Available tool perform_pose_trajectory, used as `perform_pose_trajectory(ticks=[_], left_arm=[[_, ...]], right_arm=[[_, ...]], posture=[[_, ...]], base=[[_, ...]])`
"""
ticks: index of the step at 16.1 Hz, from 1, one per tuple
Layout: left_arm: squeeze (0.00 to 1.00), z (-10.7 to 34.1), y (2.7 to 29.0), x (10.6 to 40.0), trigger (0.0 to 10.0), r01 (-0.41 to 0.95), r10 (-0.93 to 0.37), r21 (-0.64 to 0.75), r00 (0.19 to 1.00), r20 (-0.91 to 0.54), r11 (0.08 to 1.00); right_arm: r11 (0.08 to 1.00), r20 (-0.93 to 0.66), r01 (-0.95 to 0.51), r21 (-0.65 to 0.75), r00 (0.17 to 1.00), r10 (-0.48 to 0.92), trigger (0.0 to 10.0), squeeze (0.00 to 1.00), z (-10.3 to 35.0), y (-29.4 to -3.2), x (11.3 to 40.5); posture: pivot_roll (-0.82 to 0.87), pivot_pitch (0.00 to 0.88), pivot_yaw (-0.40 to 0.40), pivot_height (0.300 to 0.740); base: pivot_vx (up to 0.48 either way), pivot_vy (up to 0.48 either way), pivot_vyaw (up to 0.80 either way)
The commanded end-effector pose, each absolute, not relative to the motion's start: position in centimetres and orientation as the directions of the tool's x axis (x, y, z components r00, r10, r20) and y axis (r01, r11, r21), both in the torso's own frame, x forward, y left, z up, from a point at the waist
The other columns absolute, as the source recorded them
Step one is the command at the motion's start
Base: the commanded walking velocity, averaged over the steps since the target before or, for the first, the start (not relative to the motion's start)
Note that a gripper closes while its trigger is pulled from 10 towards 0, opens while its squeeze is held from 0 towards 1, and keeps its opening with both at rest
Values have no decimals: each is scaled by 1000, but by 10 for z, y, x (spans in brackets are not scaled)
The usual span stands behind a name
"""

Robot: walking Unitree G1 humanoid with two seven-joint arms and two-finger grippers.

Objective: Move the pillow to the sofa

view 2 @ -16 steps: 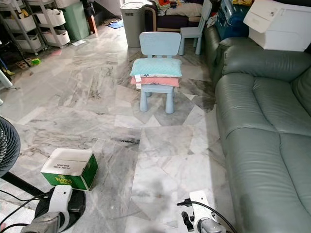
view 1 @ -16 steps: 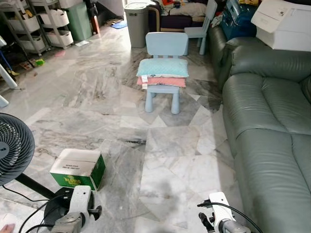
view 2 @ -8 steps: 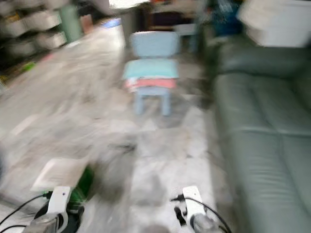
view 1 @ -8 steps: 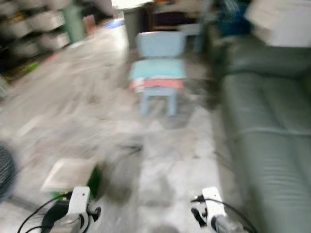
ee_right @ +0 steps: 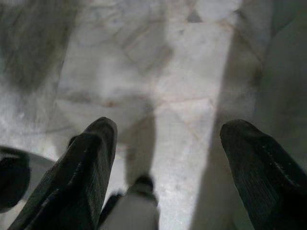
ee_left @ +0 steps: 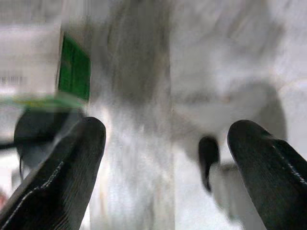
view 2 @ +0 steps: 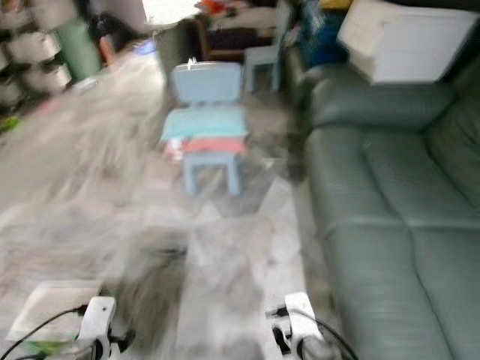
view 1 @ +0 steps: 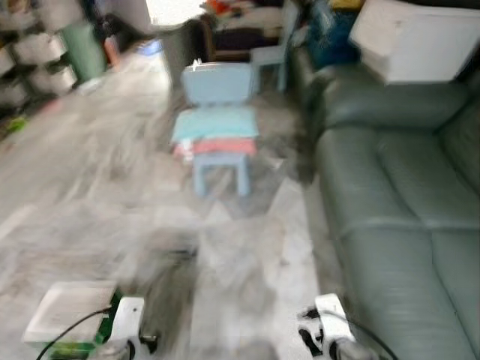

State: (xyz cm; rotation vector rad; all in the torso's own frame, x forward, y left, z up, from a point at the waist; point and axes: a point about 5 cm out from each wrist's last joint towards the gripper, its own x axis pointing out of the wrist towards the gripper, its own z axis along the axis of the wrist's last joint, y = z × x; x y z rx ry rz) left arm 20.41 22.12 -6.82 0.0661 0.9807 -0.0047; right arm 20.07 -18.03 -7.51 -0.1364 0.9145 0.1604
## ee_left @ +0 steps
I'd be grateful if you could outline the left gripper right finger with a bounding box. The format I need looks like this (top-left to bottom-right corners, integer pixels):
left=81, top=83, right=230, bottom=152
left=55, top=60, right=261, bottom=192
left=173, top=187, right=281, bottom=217
left=227, top=119, right=307, bottom=230

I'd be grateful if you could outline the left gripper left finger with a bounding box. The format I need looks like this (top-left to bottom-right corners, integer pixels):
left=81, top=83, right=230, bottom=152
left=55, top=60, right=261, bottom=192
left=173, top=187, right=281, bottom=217
left=0, top=116, right=107, bottom=230

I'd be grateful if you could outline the white and green box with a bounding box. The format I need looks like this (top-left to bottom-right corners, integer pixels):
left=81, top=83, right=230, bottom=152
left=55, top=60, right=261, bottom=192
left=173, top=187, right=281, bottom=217
left=0, top=23, right=92, bottom=107

